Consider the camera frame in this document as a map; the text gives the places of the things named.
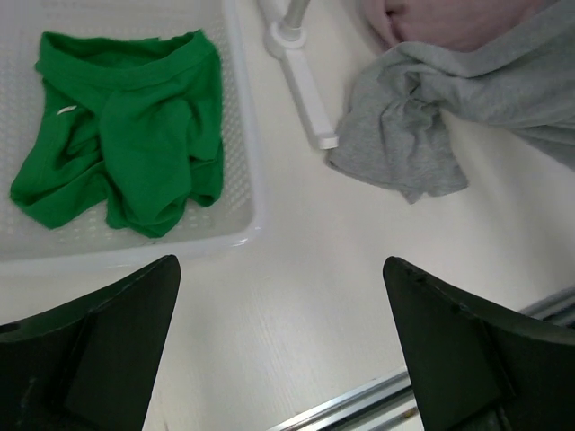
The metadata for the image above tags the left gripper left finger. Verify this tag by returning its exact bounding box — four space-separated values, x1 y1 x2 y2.
1 255 181 430

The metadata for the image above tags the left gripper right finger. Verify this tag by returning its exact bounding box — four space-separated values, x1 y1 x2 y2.
383 257 574 430

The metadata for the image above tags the green tank top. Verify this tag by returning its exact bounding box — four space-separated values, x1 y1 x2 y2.
10 31 225 238

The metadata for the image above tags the grey tank top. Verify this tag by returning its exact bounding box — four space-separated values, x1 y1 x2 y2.
327 1 574 203

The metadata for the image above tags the pink mauve tank top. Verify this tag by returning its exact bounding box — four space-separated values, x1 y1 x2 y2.
360 0 553 52

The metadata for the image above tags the white plastic basket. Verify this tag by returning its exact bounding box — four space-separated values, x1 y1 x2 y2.
1 1 263 275

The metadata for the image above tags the white metal clothes rack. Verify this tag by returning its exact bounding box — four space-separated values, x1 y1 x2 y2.
258 0 339 151

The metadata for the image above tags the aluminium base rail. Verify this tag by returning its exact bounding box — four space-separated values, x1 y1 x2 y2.
273 286 574 430

